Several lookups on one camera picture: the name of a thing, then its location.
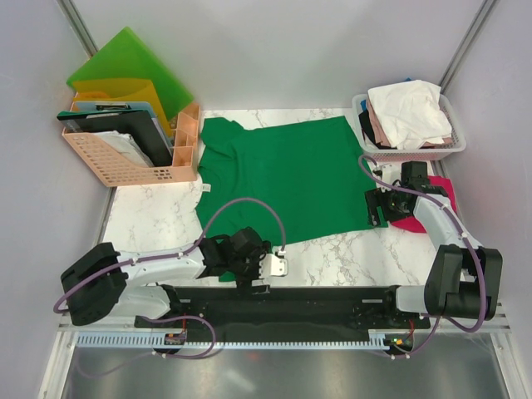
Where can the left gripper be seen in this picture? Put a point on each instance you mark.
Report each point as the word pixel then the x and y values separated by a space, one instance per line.
pixel 244 283

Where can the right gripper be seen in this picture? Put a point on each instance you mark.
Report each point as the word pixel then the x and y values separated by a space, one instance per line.
pixel 376 197

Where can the green t shirt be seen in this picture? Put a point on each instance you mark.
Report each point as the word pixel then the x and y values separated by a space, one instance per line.
pixel 291 183

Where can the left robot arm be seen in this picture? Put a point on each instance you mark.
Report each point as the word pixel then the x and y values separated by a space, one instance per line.
pixel 106 283

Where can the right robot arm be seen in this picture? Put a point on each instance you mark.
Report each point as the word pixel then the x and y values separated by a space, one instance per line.
pixel 464 279

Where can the red t shirt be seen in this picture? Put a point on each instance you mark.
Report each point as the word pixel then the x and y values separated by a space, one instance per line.
pixel 410 223

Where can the pink t shirt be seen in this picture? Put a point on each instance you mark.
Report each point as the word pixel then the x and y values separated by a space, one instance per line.
pixel 379 137

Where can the white laundry basket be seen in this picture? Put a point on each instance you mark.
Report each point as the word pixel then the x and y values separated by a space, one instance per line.
pixel 458 141

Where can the white t shirt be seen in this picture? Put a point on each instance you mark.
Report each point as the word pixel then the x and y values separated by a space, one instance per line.
pixel 409 114

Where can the black t shirt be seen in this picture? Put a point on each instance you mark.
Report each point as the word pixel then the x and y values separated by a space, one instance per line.
pixel 366 126

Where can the peach file organizer basket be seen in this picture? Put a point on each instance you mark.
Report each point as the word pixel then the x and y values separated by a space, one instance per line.
pixel 114 170

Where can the black binder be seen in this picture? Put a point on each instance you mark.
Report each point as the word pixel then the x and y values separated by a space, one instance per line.
pixel 138 124

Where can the yellow plastic folder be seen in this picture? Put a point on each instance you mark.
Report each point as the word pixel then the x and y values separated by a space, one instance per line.
pixel 121 90

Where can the blue clipboard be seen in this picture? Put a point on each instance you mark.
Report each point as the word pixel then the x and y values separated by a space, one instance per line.
pixel 126 106

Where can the green plastic folder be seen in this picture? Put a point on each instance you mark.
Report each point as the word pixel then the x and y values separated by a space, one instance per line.
pixel 126 56

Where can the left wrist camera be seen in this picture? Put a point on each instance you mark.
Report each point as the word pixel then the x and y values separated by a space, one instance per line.
pixel 274 265

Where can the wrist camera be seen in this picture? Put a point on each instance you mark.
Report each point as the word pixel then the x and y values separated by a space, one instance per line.
pixel 274 265
pixel 387 172

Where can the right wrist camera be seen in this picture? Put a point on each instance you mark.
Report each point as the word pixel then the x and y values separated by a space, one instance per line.
pixel 387 172

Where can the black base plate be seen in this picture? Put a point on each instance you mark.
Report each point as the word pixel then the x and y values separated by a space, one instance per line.
pixel 358 308

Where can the white cable duct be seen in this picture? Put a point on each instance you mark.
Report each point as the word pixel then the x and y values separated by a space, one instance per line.
pixel 161 340

